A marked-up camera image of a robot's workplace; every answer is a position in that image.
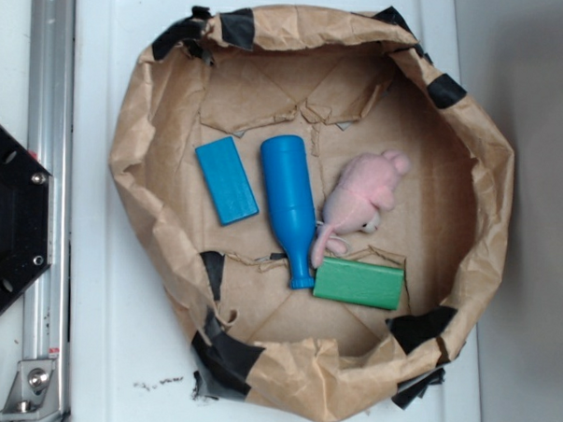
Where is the metal corner bracket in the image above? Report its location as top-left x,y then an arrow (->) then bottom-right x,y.
0,359 -> 60,422

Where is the pink plush toy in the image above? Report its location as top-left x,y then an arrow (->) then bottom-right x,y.
310,149 -> 411,269

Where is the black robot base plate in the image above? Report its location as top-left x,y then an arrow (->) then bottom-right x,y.
0,125 -> 53,316

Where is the blue plastic toy bottle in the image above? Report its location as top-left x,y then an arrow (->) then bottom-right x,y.
260,134 -> 317,289

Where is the blue rectangular block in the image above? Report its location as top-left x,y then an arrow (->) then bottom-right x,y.
195,137 -> 260,226

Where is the aluminium extrusion rail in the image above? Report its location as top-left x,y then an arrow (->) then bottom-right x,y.
21,0 -> 76,422

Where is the green rectangular block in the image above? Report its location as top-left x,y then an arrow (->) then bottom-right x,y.
313,257 -> 405,310

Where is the white plastic tray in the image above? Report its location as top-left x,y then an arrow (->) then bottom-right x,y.
70,0 -> 481,422

